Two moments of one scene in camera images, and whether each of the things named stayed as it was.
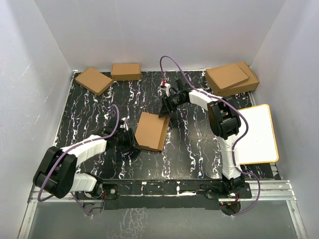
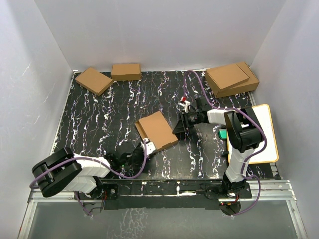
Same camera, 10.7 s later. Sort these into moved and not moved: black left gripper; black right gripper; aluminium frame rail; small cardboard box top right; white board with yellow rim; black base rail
Moved: black right gripper; black left gripper
Not moved: white board with yellow rim; aluminium frame rail; black base rail; small cardboard box top right
